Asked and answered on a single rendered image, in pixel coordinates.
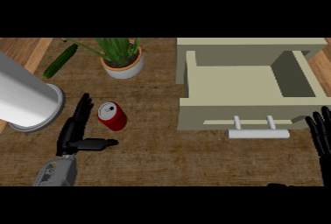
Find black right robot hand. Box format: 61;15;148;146
267;105;331;187

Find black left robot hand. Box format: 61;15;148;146
57;92;120;158

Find red can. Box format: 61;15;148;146
97;101;131;132

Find beige open drawer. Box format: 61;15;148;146
176;50;331;131

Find white cylindrical container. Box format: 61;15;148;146
0;51;69;134

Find green cucumber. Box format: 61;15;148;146
43;43;79;80

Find potted green plant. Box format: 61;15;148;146
63;38;147;80

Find beige cabinet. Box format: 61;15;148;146
175;38;330;86

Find white drawer handle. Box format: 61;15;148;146
227;115;292;140

